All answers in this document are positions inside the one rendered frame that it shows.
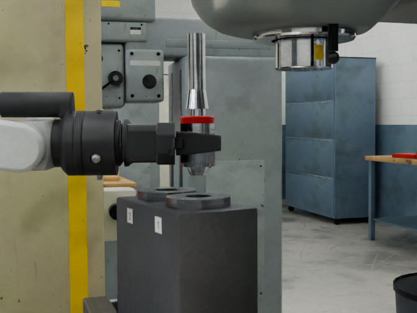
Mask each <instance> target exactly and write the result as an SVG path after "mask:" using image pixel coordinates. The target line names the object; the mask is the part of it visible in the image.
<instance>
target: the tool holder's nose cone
mask: <svg viewBox="0 0 417 313"><path fill-rule="evenodd" d="M186 168H187V170H188V172H189V174H190V175H193V176H200V175H206V174H207V172H208V170H209V167H186Z"/></svg>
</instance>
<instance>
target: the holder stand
mask: <svg viewBox="0 0 417 313"><path fill-rule="evenodd" d="M117 278H118V313H258V210H257V208H255V207H251V206H246V205H242V204H236V203H232V202H230V195H227V194H220V193H197V190H196V189H194V188H185V187H154V188H143V189H139V190H137V196H125V197H118V198H117Z"/></svg>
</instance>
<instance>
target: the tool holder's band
mask: <svg viewBox="0 0 417 313"><path fill-rule="evenodd" d="M214 123H215V118H214V116H181V118H180V124H214Z"/></svg>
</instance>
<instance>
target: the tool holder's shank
mask: <svg viewBox="0 0 417 313"><path fill-rule="evenodd" d="M187 56H188V93H187V102H186V109H188V110H189V116H205V109H208V108H209V105H208V101H207V93H206V85H205V34H204V33H189V34H187Z"/></svg>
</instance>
